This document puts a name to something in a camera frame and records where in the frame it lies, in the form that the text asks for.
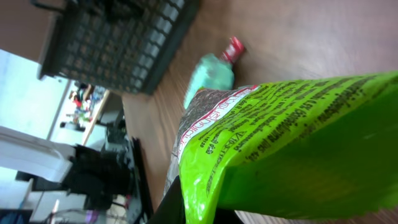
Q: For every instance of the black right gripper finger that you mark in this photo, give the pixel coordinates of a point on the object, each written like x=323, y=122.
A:
x=172, y=211

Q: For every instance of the teal snack packet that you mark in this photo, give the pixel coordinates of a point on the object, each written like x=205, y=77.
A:
x=210, y=72

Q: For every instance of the green snack bag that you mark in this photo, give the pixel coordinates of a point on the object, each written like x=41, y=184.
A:
x=321, y=149

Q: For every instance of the red coffee stick sachet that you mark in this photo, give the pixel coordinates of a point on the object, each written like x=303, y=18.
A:
x=233, y=51

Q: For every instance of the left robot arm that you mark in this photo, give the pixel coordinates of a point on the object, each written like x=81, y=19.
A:
x=100, y=176

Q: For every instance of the grey plastic shopping basket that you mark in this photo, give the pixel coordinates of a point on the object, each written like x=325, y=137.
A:
x=123, y=46

